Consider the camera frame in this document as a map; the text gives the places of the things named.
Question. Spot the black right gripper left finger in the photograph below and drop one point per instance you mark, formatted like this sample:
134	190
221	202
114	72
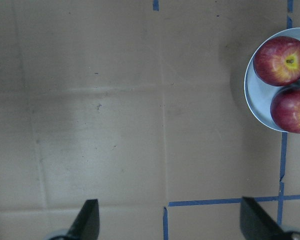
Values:
86	225

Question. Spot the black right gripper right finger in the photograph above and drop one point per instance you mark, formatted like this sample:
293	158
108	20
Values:
256	224

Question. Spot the red apple on plate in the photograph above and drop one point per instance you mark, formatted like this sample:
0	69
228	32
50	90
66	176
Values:
277	61
285	109

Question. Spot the light blue plate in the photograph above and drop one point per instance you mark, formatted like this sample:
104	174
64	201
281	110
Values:
258	94

